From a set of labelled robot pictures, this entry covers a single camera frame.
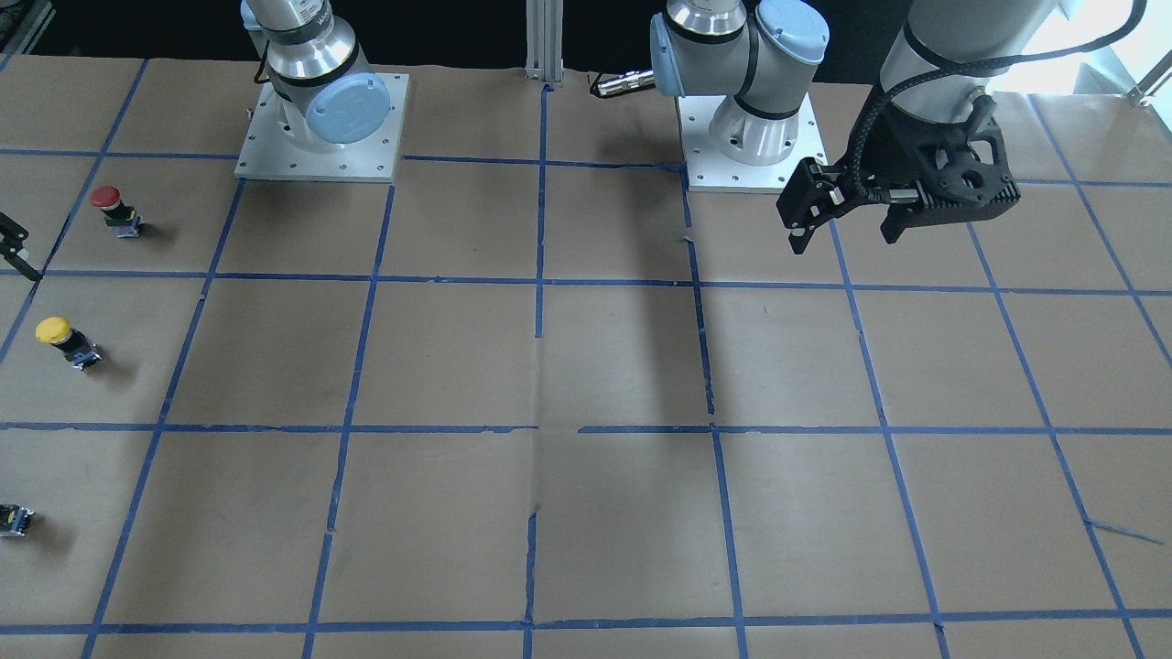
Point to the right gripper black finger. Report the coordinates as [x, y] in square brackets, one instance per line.
[13, 250]

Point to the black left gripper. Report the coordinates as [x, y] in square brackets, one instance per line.
[890, 159]

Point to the yellow push button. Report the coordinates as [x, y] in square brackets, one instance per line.
[77, 349]

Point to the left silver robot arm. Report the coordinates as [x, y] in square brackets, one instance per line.
[765, 57]

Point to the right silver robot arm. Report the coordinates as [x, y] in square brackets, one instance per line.
[151, 163]

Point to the red push button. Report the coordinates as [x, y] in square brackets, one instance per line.
[123, 219]

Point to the brown paper table mat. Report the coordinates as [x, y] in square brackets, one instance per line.
[575, 408]

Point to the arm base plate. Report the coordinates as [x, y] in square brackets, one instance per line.
[349, 132]
[729, 150]

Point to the aluminium frame post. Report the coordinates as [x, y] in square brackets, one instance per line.
[543, 35]

